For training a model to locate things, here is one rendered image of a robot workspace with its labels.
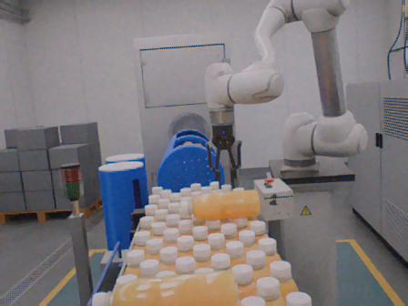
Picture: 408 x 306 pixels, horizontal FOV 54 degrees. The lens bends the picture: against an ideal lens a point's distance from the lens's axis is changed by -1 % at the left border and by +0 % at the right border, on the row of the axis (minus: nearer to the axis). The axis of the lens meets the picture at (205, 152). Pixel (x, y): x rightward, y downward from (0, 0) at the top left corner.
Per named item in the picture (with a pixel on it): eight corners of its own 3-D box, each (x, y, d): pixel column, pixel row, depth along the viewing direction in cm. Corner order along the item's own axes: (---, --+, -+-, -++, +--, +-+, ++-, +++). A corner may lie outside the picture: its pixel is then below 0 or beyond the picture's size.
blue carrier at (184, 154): (215, 169, 256) (209, 126, 252) (229, 207, 169) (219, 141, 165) (170, 176, 255) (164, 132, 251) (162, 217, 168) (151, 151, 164)
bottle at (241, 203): (255, 188, 110) (186, 194, 110) (259, 189, 103) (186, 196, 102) (257, 214, 110) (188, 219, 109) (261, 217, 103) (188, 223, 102)
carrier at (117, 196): (118, 311, 248) (162, 298, 259) (102, 173, 235) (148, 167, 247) (109, 291, 274) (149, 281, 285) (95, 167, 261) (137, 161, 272)
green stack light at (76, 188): (86, 192, 126) (85, 178, 125) (81, 198, 119) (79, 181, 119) (66, 194, 125) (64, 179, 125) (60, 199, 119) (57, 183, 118)
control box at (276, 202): (280, 203, 154) (279, 177, 153) (294, 219, 135) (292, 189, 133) (255, 205, 154) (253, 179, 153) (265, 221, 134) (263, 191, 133)
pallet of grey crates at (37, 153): (107, 202, 582) (97, 121, 566) (86, 219, 504) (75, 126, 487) (30, 206, 594) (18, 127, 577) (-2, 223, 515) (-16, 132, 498)
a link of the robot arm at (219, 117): (207, 108, 145) (209, 125, 146) (209, 109, 136) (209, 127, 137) (232, 107, 145) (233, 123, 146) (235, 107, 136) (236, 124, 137)
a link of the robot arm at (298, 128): (292, 151, 208) (290, 110, 203) (325, 154, 196) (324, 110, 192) (277, 159, 196) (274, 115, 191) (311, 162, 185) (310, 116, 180)
